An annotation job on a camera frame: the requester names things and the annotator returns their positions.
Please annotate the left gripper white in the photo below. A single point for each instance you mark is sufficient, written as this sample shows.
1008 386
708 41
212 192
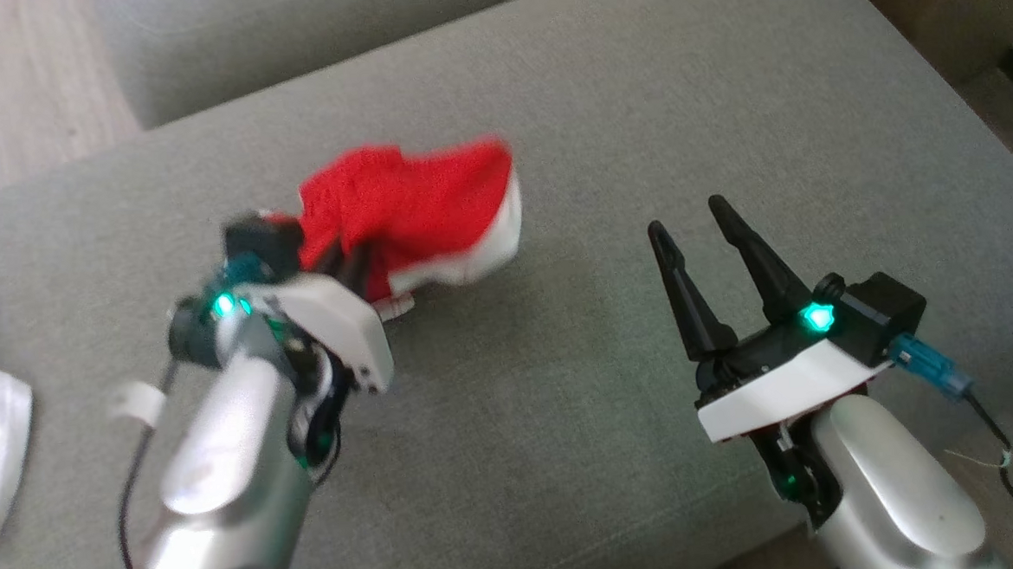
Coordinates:
335 319

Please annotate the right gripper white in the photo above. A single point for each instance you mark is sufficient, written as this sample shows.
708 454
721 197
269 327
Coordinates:
780 383

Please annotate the red shorts white stripes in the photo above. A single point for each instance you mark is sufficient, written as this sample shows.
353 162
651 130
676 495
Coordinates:
415 202

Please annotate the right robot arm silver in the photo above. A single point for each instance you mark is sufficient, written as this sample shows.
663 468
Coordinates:
890 481

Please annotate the grey sofa seat cushion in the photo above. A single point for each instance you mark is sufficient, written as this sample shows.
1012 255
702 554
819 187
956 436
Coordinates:
567 455

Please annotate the grey sofa back cushion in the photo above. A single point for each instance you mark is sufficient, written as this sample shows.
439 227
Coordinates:
285 36

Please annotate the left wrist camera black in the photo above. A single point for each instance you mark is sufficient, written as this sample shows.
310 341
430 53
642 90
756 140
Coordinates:
261 241

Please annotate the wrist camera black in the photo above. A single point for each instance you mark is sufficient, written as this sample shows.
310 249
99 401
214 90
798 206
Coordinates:
876 313
261 241

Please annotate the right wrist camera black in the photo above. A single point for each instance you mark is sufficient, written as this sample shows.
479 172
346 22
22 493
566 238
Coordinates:
876 313

